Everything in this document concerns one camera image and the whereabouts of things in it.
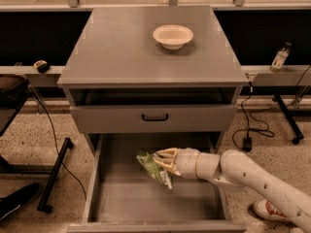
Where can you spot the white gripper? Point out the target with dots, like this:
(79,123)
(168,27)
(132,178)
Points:
(187,163)

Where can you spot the green jalapeno chip bag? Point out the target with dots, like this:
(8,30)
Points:
(155,171)

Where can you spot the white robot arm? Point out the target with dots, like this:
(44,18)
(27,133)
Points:
(234,169)

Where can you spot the open grey lower drawer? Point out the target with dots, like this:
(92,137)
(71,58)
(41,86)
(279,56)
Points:
(122,198)

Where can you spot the closed grey upper drawer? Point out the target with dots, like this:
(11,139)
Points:
(127,119)

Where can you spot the grey drawer cabinet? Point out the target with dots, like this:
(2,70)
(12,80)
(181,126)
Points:
(117,62)

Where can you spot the white and red sneaker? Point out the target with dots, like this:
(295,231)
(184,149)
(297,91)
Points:
(264,209)

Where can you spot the white paper bowl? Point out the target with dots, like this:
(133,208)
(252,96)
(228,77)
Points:
(173,37)

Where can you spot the black wheeled stand leg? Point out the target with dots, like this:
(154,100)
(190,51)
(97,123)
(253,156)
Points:
(298,136)

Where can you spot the small clear bottle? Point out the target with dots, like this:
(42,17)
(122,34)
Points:
(280,57)

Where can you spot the black tape measure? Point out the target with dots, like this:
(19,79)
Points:
(42,66)

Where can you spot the black shoe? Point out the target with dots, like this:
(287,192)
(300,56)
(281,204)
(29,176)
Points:
(14,201)

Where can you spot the black desk with leg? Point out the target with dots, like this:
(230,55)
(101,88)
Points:
(14,93)

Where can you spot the black drawer handle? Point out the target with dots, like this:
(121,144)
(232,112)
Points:
(149,118)

